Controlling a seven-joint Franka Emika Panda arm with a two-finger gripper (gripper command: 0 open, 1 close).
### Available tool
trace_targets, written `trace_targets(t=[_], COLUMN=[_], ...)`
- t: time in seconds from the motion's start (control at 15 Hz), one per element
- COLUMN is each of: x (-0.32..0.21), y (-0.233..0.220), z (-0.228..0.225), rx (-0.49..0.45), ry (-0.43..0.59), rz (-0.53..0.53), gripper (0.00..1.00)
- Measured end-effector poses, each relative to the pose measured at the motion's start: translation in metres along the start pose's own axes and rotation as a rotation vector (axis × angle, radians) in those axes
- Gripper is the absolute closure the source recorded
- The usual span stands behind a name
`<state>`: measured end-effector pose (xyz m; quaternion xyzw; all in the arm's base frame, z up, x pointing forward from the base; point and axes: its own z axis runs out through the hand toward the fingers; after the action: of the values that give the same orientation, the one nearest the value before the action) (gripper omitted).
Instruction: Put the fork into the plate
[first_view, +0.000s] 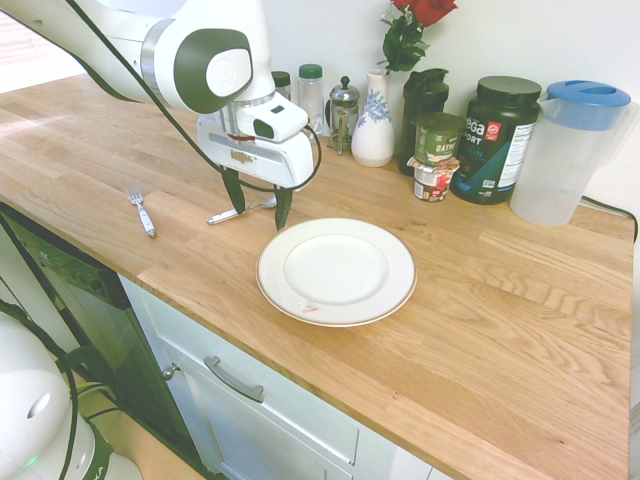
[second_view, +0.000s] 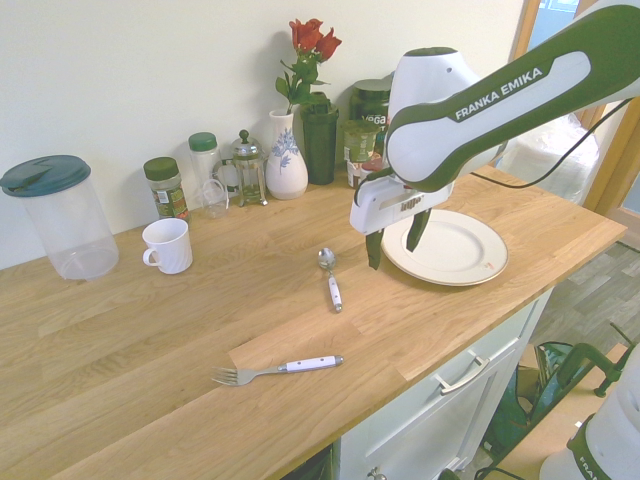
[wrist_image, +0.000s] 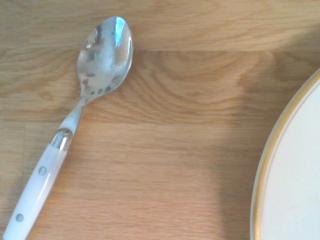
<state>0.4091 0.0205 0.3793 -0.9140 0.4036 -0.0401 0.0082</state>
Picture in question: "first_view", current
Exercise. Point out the red white yogurt cup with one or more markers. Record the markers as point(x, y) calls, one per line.
point(432, 185)

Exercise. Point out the black dishwasher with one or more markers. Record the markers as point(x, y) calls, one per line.
point(100, 310)

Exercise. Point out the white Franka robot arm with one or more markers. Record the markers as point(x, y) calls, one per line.
point(225, 15)

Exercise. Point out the white gold-rimmed plate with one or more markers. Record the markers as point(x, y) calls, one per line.
point(335, 272)

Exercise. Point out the dark-lidded spice jar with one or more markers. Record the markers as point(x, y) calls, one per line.
point(281, 82)

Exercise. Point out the red rose bouquet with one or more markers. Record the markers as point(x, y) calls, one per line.
point(402, 45)

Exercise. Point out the black protein powder tub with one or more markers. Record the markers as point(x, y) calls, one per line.
point(505, 125)

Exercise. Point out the silver cabinet knob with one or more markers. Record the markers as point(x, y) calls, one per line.
point(170, 371)

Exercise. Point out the white window blind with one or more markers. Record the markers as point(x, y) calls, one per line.
point(25, 55)

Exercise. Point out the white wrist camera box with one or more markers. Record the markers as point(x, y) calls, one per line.
point(280, 117)

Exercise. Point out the clear pitcher blue lid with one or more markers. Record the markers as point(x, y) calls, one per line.
point(555, 165)

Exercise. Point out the black shaker bottle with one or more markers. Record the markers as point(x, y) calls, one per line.
point(425, 95)

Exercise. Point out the green oatmeal cup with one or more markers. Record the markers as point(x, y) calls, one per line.
point(439, 140)

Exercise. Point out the clear bottle green cap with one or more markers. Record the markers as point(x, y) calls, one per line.
point(311, 95)

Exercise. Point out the glass French press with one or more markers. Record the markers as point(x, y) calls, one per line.
point(345, 115)

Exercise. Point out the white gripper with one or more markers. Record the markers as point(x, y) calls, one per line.
point(280, 160)

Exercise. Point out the white vase blue floral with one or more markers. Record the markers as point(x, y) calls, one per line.
point(372, 135)

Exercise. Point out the wooden robot mounting board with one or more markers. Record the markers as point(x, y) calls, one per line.
point(150, 455)

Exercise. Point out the white kitchen cabinet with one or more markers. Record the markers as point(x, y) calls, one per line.
point(290, 425)

